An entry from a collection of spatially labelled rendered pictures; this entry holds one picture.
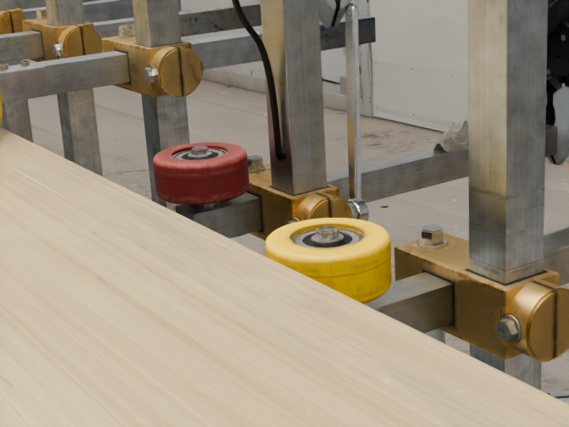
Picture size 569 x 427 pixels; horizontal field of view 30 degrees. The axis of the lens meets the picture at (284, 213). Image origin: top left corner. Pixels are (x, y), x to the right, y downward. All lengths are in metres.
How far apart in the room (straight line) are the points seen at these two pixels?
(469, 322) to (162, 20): 0.50
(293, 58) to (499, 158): 0.25
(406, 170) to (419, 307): 0.32
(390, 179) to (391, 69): 3.96
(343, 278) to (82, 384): 0.19
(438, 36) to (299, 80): 3.84
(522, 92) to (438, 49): 4.03
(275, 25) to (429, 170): 0.25
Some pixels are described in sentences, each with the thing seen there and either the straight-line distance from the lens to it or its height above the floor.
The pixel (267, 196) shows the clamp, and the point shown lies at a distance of 0.91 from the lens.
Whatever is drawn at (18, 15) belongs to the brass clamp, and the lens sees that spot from 1.53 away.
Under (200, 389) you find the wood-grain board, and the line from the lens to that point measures 0.50.
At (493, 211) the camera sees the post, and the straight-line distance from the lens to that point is 0.70.
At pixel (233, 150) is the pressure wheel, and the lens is 0.90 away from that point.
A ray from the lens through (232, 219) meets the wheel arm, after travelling 0.91.
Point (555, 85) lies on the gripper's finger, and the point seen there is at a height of 0.90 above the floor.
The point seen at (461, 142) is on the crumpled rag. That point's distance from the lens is 1.07.
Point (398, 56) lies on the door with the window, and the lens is 4.91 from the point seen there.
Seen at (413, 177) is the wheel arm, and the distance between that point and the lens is 1.02.
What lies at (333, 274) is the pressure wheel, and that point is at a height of 0.90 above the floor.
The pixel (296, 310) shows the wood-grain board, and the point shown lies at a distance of 0.58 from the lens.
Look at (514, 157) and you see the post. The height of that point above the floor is 0.95.
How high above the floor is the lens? 1.13
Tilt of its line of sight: 18 degrees down
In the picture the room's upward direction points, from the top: 3 degrees counter-clockwise
